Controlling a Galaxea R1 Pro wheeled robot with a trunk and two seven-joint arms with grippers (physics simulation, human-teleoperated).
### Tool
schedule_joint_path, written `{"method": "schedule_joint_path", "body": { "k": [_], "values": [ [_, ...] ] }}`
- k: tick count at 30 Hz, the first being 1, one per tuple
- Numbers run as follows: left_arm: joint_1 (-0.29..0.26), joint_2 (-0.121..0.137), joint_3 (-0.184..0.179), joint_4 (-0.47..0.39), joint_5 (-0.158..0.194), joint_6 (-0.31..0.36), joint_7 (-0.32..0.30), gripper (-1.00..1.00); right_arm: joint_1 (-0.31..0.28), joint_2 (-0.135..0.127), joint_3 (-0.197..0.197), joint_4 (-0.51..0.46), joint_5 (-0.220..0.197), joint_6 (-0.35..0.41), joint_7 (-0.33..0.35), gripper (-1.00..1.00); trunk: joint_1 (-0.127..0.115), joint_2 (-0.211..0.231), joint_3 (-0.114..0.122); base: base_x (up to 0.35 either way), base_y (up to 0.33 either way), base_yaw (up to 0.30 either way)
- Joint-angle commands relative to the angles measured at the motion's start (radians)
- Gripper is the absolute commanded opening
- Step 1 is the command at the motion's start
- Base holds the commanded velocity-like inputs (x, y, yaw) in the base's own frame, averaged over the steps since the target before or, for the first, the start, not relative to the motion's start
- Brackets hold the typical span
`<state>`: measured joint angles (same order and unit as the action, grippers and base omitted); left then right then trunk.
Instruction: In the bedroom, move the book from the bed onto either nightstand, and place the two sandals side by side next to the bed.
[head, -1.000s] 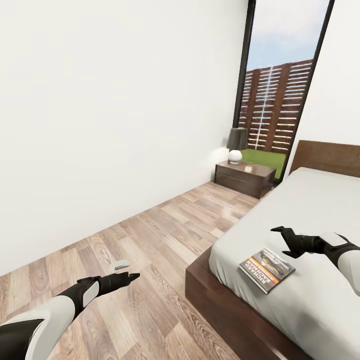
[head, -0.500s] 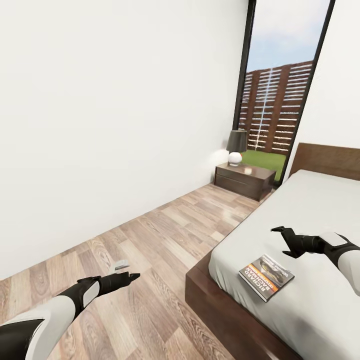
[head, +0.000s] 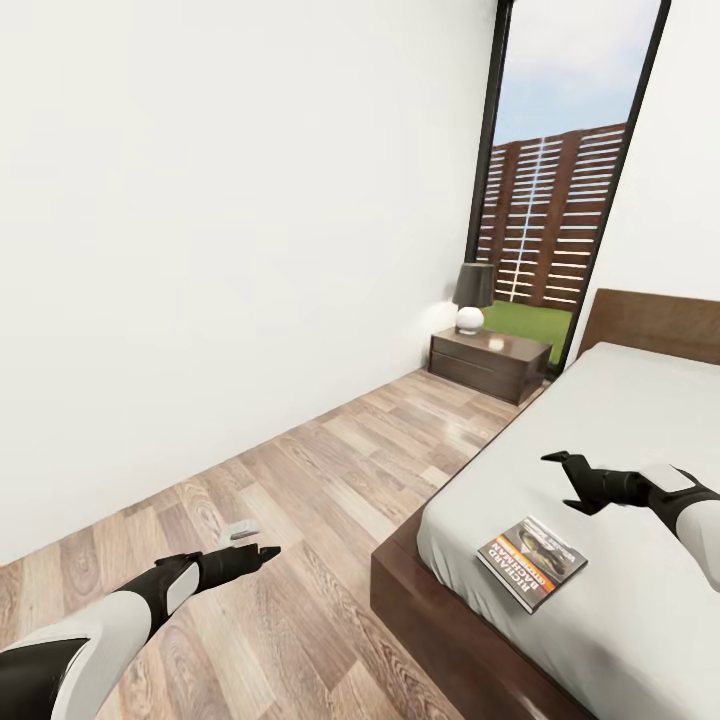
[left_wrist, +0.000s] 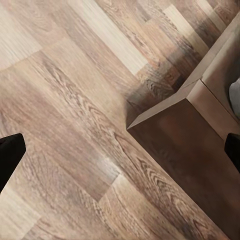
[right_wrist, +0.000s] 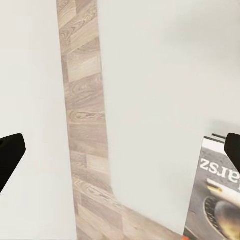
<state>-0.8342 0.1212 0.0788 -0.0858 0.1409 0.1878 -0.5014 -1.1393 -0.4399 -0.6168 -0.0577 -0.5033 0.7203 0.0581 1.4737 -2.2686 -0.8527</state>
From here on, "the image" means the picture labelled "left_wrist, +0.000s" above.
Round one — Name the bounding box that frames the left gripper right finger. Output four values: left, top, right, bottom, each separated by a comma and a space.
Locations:
224, 132, 240, 173

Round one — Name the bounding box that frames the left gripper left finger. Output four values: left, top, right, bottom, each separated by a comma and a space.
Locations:
0, 133, 26, 193

